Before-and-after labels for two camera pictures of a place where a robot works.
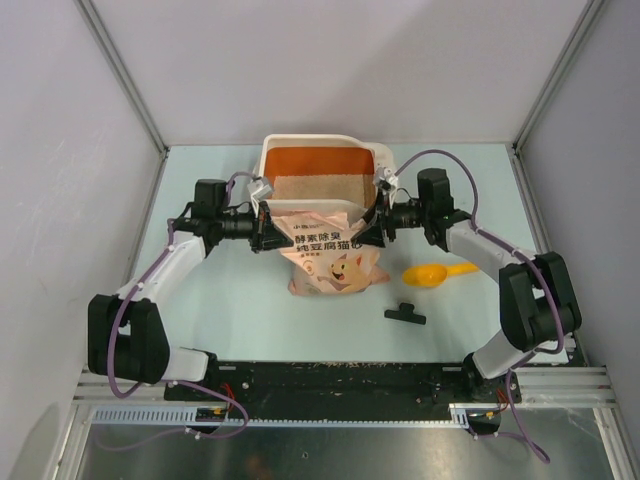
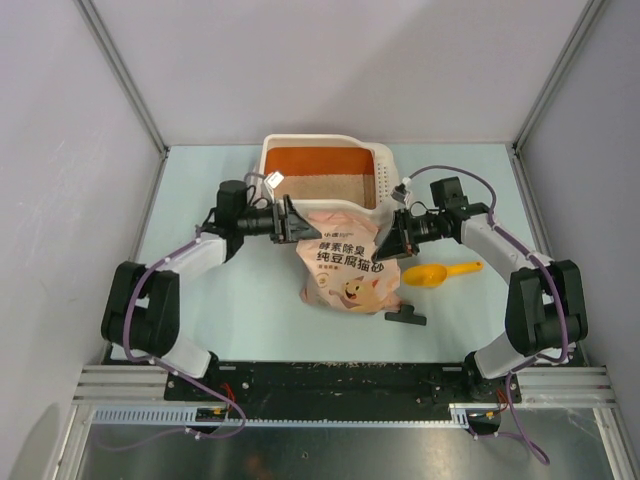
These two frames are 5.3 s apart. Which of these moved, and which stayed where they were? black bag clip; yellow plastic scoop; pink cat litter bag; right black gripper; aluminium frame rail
Moved: pink cat litter bag; right black gripper
Stayed: yellow plastic scoop; black bag clip; aluminium frame rail
